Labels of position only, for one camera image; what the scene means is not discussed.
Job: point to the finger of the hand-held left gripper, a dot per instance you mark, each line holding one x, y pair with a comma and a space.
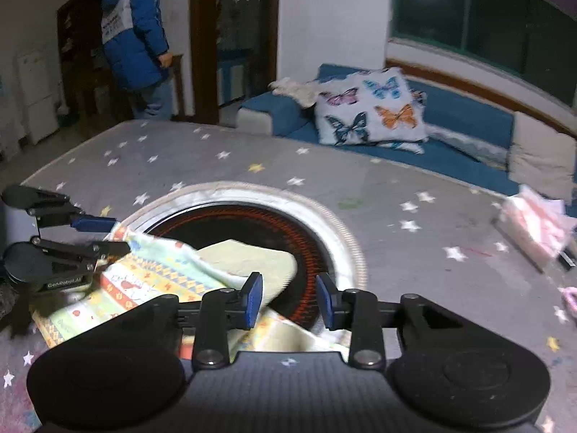
92, 223
103, 250

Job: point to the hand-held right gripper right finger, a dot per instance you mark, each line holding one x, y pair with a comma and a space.
326, 302

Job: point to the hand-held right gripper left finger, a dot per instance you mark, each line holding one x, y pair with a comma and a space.
253, 301

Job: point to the patterned yellow green pants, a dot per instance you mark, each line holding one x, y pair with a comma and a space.
180, 275

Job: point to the round black induction cooker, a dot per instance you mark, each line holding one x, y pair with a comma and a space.
288, 243

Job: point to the white cabinet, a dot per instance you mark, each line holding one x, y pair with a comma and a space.
36, 97

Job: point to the grey star print tablecloth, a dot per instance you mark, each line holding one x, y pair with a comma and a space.
252, 158

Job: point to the butterfly print pillow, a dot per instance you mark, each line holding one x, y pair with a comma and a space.
372, 106

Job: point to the crumpled cream cloth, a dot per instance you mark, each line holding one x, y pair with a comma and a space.
295, 89

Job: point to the blue sofa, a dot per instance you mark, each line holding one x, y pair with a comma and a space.
450, 126

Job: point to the pink tissue pack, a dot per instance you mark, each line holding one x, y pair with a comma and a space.
534, 225

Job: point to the small pink cloth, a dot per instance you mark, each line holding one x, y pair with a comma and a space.
570, 300

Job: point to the beige pillow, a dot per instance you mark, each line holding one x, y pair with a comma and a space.
541, 155

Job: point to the dark window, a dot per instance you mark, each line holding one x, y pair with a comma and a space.
487, 22

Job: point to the wooden door frame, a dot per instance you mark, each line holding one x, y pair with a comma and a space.
203, 40

